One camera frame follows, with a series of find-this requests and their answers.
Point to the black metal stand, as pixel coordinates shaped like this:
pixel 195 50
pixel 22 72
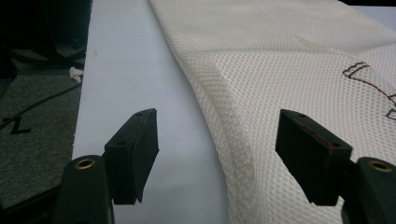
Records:
pixel 46 60

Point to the cream mesh cloth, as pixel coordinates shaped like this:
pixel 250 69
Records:
pixel 264 77

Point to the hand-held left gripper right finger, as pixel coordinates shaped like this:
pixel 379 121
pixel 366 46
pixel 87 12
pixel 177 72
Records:
pixel 311 155

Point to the white foam mat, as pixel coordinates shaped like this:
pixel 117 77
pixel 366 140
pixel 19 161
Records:
pixel 124 77

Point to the small white paper scrap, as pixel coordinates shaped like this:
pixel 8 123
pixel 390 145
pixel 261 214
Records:
pixel 75 74

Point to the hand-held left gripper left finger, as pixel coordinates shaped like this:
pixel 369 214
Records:
pixel 132 155

